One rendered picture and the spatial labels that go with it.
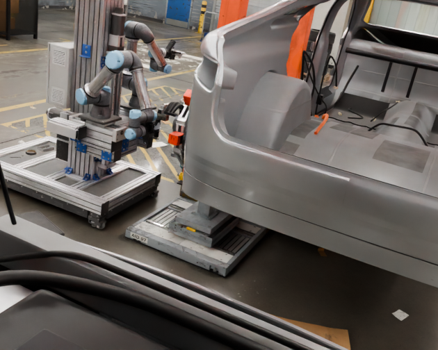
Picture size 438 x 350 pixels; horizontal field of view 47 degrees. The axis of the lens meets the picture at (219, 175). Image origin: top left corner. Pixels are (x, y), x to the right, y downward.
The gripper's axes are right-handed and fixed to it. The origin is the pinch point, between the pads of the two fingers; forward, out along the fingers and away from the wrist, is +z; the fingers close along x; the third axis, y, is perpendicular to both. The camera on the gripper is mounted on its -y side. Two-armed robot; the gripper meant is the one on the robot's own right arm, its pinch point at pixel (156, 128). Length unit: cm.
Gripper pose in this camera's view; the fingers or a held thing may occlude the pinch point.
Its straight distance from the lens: 366.8
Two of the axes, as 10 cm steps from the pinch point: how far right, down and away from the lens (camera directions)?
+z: 4.3, -2.7, 8.6
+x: -8.9, -2.9, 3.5
